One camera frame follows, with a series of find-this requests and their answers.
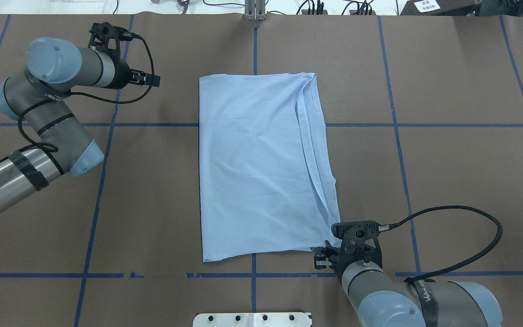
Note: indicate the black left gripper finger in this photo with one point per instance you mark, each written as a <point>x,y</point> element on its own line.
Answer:
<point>144,77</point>
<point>151,82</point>

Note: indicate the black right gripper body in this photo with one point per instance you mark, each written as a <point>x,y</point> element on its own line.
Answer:
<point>337,262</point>

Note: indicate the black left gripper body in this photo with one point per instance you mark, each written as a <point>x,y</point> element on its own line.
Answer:
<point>122,77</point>

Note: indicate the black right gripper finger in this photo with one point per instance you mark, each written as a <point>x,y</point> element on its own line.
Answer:
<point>324,253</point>
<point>320,264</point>

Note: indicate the light blue t-shirt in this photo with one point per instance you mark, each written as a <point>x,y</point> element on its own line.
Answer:
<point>265,178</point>

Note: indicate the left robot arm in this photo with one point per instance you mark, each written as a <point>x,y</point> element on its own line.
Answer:
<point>57,143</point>

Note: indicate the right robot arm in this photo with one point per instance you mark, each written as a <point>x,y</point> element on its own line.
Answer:
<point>379,301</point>

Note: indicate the brown paper table cover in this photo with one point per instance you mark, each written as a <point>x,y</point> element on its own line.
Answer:
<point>420,112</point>

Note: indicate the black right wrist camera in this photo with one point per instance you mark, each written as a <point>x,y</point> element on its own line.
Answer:
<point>357,238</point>

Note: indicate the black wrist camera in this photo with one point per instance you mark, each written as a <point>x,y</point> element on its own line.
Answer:
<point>107,38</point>
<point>357,238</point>

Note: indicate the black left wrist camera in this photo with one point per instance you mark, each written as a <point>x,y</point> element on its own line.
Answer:
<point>107,38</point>

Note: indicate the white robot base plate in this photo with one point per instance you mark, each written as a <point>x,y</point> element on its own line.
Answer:
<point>254,319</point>

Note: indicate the aluminium frame post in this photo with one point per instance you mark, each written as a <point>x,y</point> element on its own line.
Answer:
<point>255,10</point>

